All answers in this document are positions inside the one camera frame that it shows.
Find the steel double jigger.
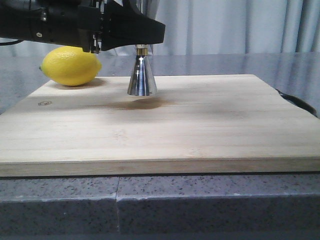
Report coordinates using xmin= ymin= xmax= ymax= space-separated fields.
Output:
xmin=127 ymin=0 xmax=158 ymax=97

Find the grey curtain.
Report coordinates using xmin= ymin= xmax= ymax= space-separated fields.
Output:
xmin=0 ymin=0 xmax=320 ymax=58

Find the yellow lemon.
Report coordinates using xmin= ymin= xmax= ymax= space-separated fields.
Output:
xmin=40 ymin=46 xmax=102 ymax=87

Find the black cable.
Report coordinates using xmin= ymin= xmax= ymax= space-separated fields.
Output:
xmin=0 ymin=38 xmax=23 ymax=47

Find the wooden cutting board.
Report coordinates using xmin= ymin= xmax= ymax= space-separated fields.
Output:
xmin=0 ymin=74 xmax=320 ymax=177

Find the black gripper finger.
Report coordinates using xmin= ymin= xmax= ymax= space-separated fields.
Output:
xmin=101 ymin=0 xmax=166 ymax=51

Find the black curved cutting board handle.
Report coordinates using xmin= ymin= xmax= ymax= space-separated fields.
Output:
xmin=275 ymin=89 xmax=318 ymax=118

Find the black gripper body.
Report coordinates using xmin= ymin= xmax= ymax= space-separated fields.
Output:
xmin=0 ymin=0 xmax=105 ymax=53

